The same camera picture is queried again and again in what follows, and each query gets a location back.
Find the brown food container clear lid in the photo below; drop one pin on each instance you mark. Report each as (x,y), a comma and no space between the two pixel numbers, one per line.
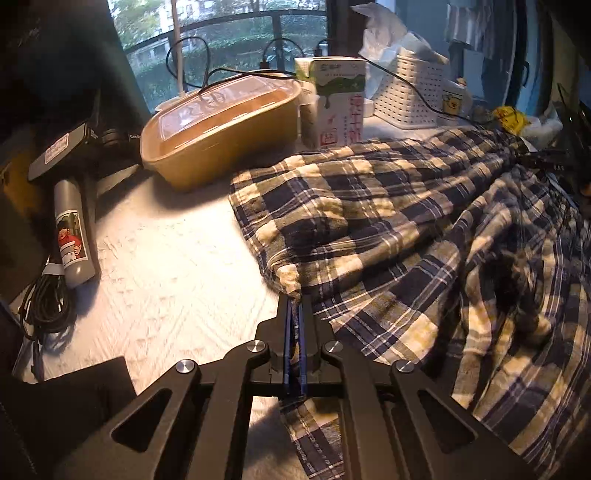
(221,152)

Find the grey bottle cartoon label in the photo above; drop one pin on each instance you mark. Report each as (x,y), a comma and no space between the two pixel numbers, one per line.
(69,203)

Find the white green milk carton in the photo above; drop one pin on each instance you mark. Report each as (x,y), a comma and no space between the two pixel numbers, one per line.
(339,106)

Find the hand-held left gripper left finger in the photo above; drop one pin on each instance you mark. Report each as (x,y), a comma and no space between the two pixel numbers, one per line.
(288,350)

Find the yellow crumpled bag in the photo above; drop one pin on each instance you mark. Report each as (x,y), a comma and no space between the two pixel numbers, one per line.
(508,117)

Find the hanging striped cloth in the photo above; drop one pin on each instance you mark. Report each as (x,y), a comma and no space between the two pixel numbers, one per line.
(468,23)

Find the plaid blue cream shirt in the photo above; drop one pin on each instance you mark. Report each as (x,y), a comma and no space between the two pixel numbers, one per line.
(392,207)

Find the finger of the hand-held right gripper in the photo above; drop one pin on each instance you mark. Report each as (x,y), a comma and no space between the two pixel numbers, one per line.
(542,157)

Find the black balcony railing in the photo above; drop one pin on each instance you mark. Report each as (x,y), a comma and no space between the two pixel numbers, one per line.
(231,21)

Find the black device white label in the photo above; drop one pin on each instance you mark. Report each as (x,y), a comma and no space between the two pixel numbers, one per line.
(60,147)

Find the black power adapter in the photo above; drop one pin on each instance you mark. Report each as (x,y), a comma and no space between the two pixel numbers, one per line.
(121,137)

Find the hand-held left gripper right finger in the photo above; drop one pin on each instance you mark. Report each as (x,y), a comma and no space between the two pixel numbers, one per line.
(302,350)

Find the white lamp pole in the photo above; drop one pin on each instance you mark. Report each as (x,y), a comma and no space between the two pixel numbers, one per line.
(178,46)

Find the white plastic bag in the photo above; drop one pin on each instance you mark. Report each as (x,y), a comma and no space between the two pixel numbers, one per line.
(383,27)

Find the black cloth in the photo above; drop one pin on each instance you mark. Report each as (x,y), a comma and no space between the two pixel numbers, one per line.
(64,415)

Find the white perforated plastic basket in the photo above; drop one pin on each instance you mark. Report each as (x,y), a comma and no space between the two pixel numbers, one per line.
(406,92)

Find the white mug yellow print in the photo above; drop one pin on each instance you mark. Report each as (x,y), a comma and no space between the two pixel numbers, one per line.
(452,104)

